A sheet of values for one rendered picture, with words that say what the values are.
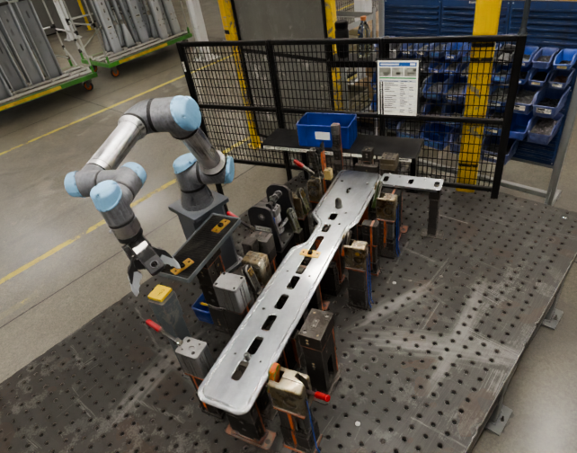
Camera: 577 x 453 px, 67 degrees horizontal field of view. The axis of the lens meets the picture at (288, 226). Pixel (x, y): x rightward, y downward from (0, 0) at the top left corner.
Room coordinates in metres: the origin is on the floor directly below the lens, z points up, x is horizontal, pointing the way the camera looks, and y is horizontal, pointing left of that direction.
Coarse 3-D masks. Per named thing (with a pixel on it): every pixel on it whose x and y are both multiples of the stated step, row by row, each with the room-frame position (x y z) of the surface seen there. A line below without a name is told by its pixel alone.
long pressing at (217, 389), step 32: (352, 192) 1.74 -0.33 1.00; (320, 224) 1.54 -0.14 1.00; (352, 224) 1.50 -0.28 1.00; (288, 256) 1.36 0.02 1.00; (320, 256) 1.33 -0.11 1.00; (256, 320) 1.05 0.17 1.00; (288, 320) 1.03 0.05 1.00; (224, 352) 0.93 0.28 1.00; (256, 352) 0.91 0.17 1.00; (224, 384) 0.82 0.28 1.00; (256, 384) 0.80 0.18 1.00
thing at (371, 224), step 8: (368, 224) 1.49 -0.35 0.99; (376, 224) 1.48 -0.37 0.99; (368, 232) 1.48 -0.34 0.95; (376, 232) 1.47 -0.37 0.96; (368, 240) 1.48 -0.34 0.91; (376, 240) 1.47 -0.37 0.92; (368, 248) 1.49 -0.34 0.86; (376, 248) 1.48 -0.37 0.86; (376, 256) 1.48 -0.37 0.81; (368, 264) 1.49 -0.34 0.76; (376, 264) 1.47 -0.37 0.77; (368, 272) 1.48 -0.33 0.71; (376, 272) 1.47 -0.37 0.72
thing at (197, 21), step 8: (192, 0) 8.28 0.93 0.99; (192, 8) 8.28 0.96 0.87; (192, 16) 8.32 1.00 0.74; (200, 16) 8.34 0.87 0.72; (192, 24) 8.35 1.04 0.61; (200, 24) 8.31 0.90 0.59; (200, 32) 8.29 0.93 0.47; (200, 40) 8.27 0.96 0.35; (208, 40) 8.36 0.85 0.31; (200, 48) 8.31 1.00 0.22; (208, 48) 8.34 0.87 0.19; (216, 56) 8.36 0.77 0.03
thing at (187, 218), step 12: (216, 192) 1.79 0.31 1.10; (180, 204) 1.74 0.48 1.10; (216, 204) 1.69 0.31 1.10; (180, 216) 1.70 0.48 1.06; (192, 216) 1.63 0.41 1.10; (204, 216) 1.63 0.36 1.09; (192, 228) 1.65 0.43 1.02; (228, 240) 1.70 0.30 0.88; (228, 252) 1.69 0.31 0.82; (228, 264) 1.67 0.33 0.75; (240, 264) 1.70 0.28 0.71
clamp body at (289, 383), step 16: (272, 384) 0.75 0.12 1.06; (288, 384) 0.74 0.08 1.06; (304, 384) 0.76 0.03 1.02; (272, 400) 0.75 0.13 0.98; (288, 400) 0.72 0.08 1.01; (304, 400) 0.71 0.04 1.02; (288, 416) 0.73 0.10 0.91; (304, 416) 0.70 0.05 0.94; (288, 432) 0.73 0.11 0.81; (304, 432) 0.71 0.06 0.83; (288, 448) 0.74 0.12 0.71; (304, 448) 0.71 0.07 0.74
